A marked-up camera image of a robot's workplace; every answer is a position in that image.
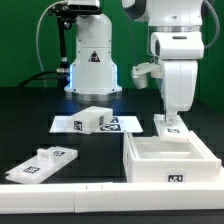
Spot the black cable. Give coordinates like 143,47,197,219
15,69,68,89

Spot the small white block part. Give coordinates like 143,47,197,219
68,106,113,134

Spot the white front fence rail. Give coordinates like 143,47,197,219
0,182,224,214

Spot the white cabinet box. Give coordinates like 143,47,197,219
122,130,223,184

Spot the grey cable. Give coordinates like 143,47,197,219
35,0,69,88

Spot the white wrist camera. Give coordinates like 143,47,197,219
131,62,163,89

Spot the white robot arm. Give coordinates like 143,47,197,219
70,0,214,123

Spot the white flat top panel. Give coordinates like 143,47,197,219
50,116,143,134

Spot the black camera stand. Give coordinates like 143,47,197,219
47,2,77,75

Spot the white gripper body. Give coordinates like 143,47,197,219
160,60,198,116

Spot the white door panel with knob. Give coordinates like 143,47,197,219
6,146,78,184

